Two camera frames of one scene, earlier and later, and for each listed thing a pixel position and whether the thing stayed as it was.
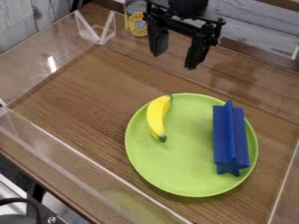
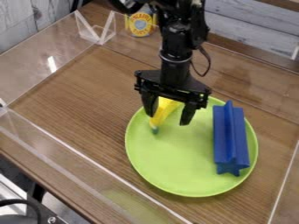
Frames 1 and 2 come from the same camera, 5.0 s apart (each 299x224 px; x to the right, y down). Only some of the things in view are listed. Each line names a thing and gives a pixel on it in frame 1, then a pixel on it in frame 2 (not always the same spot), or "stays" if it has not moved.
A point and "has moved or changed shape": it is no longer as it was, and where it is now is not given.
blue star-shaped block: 228,138 stays
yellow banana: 156,115 has moved or changed shape
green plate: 179,165 stays
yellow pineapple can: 135,24 stays
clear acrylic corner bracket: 88,34 stays
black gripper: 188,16 to 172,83
